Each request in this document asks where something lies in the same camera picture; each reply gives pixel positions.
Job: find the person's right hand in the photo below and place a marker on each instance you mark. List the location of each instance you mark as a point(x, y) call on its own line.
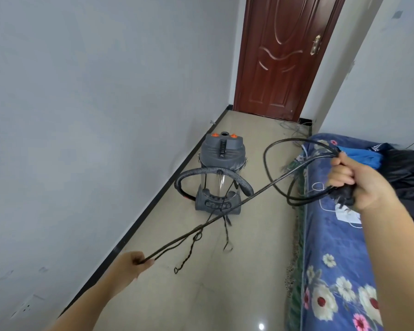
point(369, 186)

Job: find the person's left hand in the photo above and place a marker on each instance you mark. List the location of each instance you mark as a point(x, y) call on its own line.
point(127, 270)

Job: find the grey vacuum cleaner orange knobs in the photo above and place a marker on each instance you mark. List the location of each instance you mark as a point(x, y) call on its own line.
point(222, 151)

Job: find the person's right forearm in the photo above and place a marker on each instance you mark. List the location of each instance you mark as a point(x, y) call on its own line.
point(396, 265)

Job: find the person's left forearm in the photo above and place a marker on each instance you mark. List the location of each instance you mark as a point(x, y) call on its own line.
point(82, 310)

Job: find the blue garment striped collar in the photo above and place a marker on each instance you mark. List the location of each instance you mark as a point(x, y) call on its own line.
point(362, 156)

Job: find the black jacket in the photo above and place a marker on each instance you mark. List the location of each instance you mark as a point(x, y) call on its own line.
point(410, 175)

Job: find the blue floral bed blanket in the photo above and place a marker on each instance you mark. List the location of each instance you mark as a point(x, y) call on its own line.
point(327, 237)

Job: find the black skirting board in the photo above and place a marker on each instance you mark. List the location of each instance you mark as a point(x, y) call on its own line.
point(151, 206)

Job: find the green lace bed skirt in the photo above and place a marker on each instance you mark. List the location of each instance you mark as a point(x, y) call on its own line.
point(296, 258)

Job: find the red-brown wooden door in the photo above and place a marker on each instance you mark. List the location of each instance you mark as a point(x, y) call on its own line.
point(279, 48)

